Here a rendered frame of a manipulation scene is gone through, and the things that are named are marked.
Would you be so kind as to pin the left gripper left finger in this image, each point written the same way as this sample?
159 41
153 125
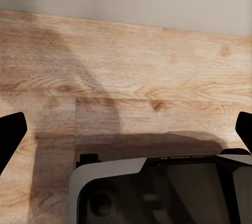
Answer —
12 130

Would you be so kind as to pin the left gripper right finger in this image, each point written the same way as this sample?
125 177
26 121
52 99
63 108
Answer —
244 128

